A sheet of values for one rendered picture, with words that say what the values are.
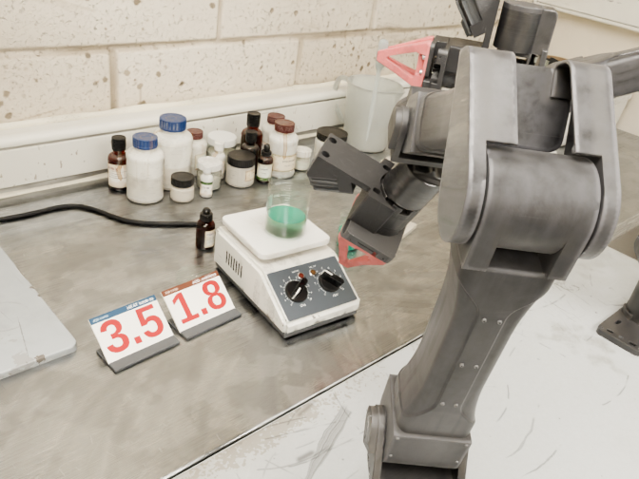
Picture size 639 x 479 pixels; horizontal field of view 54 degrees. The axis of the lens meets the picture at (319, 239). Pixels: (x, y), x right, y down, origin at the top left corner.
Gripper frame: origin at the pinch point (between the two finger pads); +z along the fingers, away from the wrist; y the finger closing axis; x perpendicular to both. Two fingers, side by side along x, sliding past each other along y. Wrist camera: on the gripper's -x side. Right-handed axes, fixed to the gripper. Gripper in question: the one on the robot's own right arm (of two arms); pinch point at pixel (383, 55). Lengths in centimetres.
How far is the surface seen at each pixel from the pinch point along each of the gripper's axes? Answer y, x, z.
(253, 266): 23.1, 25.6, 9.6
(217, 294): 25.5, 29.8, 13.7
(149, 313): 33.9, 29.0, 19.3
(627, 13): -111, 1, -51
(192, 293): 28.0, 28.9, 16.3
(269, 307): 26.3, 29.2, 5.9
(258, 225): 16.0, 23.3, 11.7
